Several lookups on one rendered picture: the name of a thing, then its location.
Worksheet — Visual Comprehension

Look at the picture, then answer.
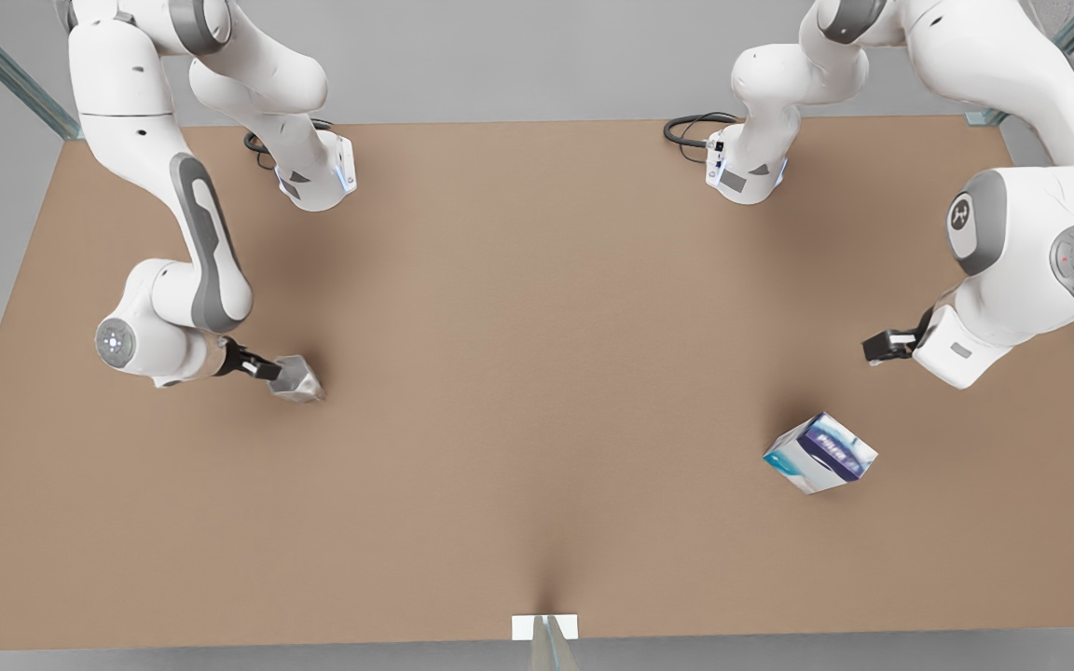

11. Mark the small silver grey box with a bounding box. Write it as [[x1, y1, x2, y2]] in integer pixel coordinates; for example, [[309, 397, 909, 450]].
[[268, 354, 326, 404]]

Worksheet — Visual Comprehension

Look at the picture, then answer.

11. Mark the white and blue printed box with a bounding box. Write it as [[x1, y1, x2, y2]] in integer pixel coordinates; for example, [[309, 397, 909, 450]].
[[763, 412, 879, 496]]

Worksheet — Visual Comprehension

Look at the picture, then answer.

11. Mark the black cable loop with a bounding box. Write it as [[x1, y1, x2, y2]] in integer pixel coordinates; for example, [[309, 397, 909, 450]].
[[663, 112, 743, 165], [243, 117, 335, 173]]

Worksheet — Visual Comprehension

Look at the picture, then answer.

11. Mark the silver frame post with white foot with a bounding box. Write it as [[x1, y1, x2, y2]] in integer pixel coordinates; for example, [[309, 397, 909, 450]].
[[511, 613, 581, 671]]

